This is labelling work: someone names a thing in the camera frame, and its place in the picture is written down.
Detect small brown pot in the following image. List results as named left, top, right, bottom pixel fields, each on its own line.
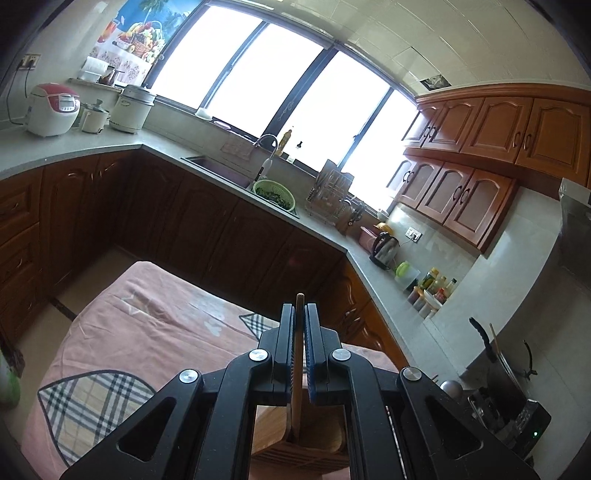
left=97, top=65, right=123, bottom=88

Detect black power cable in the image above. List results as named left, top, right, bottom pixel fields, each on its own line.
left=4, top=64, right=29, bottom=126

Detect ceiling vent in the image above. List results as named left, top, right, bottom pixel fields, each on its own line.
left=420, top=73, right=452, bottom=91

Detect green colander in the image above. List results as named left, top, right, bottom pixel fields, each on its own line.
left=252, top=178, right=297, bottom=212

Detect kitchen faucet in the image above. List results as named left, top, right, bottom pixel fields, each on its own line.
left=252, top=133, right=280, bottom=184

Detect wooden utensil holder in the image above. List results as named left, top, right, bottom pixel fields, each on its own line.
left=250, top=369, right=352, bottom=473

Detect small white cooker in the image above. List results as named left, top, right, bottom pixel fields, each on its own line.
left=80, top=99, right=111, bottom=135

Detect black wok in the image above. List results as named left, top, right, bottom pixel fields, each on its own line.
left=468, top=316, right=533, bottom=416

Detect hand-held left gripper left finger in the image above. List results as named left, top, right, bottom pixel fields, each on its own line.
left=60, top=304, right=296, bottom=480

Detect tropical fruit wall poster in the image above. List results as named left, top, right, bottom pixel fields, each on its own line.
left=91, top=0, right=205, bottom=85

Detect grey countertop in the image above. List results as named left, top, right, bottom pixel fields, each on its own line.
left=0, top=124, right=491, bottom=394

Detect kitchen sink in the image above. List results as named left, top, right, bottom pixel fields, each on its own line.
left=181, top=154, right=256, bottom=191

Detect wooden cabinets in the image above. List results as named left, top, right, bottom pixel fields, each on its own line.
left=385, top=82, right=591, bottom=253
left=0, top=148, right=408, bottom=372

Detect wooden upper cabinets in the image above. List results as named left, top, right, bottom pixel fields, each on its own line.
left=385, top=82, right=591, bottom=253

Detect range hood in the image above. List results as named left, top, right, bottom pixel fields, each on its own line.
left=555, top=177, right=591, bottom=289

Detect dish rack with cutting boards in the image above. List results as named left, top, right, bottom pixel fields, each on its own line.
left=304, top=159, right=356, bottom=223

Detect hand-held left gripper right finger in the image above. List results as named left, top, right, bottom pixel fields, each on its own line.
left=302, top=302, right=542, bottom=480

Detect knife block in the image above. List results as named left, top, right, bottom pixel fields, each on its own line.
left=336, top=200, right=366, bottom=236

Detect green lidded container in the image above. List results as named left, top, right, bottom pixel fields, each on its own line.
left=393, top=260, right=421, bottom=290

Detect pink container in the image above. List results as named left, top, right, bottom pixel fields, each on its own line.
left=359, top=224, right=380, bottom=253

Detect steel electric kettle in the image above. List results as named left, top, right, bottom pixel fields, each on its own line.
left=369, top=230, right=401, bottom=271

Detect large kitchen window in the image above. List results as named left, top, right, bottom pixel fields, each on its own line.
left=147, top=2, right=422, bottom=212

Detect group of seasoning bottles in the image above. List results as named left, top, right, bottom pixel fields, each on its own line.
left=406, top=267, right=459, bottom=320

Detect pink plaid-heart tablecloth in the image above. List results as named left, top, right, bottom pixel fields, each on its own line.
left=21, top=261, right=403, bottom=480

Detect wooden lower cabinets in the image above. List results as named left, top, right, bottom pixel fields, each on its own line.
left=0, top=148, right=408, bottom=372

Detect white and red rice cooker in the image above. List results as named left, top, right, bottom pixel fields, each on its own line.
left=25, top=82, right=81, bottom=138

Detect paper towel roll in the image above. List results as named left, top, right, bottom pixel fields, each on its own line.
left=79, top=56, right=108, bottom=84

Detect large white cooker pot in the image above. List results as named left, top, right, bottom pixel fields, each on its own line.
left=109, top=84, right=157, bottom=135

